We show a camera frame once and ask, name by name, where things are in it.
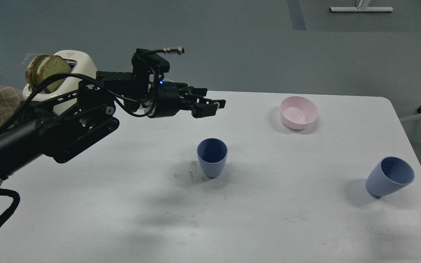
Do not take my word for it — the pink bowl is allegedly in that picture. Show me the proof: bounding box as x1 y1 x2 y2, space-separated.
279 96 319 130

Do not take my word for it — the blue cup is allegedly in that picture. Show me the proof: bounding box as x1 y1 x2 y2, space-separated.
365 156 415 198
197 138 228 179

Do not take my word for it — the toast slice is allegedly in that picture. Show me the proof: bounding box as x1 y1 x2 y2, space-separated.
35 55 71 84
25 54 50 88

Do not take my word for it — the black robot arm image-left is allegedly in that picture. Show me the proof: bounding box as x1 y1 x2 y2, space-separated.
0 47 226 228

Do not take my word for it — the white desk foot bar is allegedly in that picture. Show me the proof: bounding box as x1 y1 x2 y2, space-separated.
329 0 394 13

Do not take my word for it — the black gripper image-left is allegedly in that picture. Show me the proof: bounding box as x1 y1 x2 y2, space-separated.
147 82 227 118

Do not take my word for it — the cream white toaster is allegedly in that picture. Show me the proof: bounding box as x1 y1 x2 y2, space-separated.
22 50 97 102

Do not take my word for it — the toast slice back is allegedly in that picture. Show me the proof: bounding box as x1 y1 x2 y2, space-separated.
25 54 50 88

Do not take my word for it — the toast slice front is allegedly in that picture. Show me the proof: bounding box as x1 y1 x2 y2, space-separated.
35 55 71 84

